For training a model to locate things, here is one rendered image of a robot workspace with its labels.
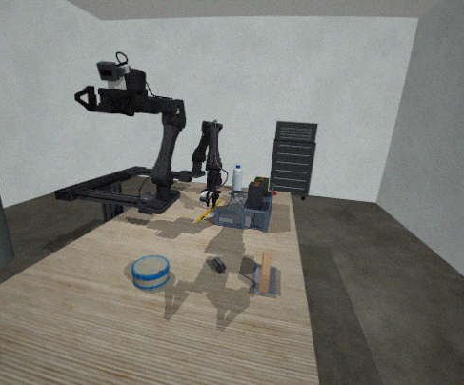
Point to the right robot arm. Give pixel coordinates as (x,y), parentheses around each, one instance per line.
(161,173)

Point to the white bottle with blue cap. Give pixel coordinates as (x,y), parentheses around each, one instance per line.
(237,178)

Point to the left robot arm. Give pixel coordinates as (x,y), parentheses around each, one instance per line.
(209,137)

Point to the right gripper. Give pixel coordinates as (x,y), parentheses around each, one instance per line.
(107,98)

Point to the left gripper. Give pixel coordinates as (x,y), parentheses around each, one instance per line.
(214,194)

